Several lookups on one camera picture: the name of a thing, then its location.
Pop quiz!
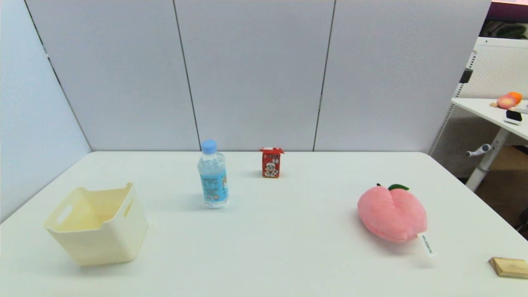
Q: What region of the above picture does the grey table crank handle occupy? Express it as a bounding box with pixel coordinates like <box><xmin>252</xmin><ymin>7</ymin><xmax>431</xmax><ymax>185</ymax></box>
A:
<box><xmin>466</xmin><ymin>144</ymin><xmax>494</xmax><ymax>158</ymax></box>

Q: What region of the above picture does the pink peach plush toy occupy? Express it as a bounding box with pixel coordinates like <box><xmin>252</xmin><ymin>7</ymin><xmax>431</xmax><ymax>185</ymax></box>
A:
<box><xmin>357</xmin><ymin>184</ymin><xmax>436</xmax><ymax>257</ymax></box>

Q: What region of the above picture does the cream plastic basket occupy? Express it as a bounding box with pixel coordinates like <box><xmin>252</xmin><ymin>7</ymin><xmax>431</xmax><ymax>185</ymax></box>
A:
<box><xmin>44</xmin><ymin>183</ymin><xmax>149</xmax><ymax>266</ymax></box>

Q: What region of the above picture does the white side table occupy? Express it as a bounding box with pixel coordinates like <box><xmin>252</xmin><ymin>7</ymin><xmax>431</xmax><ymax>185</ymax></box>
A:
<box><xmin>451</xmin><ymin>97</ymin><xmax>528</xmax><ymax>192</ymax></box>

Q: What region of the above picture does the white pegboard panel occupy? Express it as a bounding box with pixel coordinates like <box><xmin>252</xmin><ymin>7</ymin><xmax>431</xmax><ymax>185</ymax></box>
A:
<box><xmin>429</xmin><ymin>36</ymin><xmax>528</xmax><ymax>178</ymax></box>

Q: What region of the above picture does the small peach plush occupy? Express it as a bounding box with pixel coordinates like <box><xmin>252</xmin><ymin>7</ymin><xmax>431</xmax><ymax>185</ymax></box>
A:
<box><xmin>497</xmin><ymin>92</ymin><xmax>523</xmax><ymax>110</ymax></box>

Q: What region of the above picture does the red milk carton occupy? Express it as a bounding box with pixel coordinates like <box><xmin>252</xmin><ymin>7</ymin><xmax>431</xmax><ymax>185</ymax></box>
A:
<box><xmin>259</xmin><ymin>147</ymin><xmax>285</xmax><ymax>179</ymax></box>

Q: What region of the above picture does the clear soda water bottle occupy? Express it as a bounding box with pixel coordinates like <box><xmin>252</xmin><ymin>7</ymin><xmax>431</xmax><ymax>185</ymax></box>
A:
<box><xmin>197</xmin><ymin>139</ymin><xmax>229</xmax><ymax>209</ymax></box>

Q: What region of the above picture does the small wooden block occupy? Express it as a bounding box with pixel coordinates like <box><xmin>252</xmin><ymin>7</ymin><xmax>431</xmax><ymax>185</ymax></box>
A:
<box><xmin>489</xmin><ymin>257</ymin><xmax>528</xmax><ymax>279</ymax></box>

